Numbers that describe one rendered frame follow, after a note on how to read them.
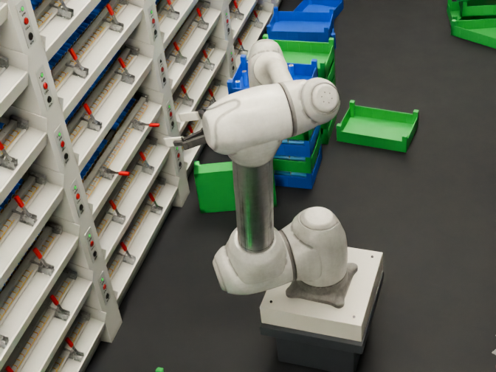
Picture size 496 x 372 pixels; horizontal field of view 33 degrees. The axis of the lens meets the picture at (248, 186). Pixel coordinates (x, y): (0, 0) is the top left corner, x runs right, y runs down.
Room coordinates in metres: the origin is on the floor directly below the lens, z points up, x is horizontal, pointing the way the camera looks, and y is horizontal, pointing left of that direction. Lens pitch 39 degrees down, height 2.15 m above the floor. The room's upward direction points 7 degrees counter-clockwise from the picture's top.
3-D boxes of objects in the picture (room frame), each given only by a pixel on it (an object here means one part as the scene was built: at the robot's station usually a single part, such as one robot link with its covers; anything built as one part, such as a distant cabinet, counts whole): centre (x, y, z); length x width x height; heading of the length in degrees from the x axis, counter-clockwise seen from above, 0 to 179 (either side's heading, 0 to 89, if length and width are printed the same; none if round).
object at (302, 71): (2.69, -0.14, 0.44); 0.30 x 0.20 x 0.08; 70
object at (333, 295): (1.80, -0.20, 0.30); 0.22 x 0.18 x 0.06; 154
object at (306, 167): (2.69, -0.14, 0.12); 0.30 x 0.20 x 0.08; 70
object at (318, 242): (1.78, -0.18, 0.44); 0.18 x 0.16 x 0.22; 103
